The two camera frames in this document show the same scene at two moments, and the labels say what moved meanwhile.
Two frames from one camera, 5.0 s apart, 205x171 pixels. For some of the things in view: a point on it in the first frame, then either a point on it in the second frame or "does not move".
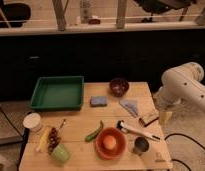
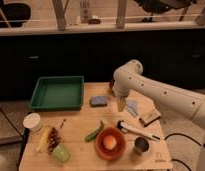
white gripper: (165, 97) -> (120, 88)
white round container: (32, 120) does not move
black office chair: (159, 6) does not move
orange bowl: (110, 143) does not move
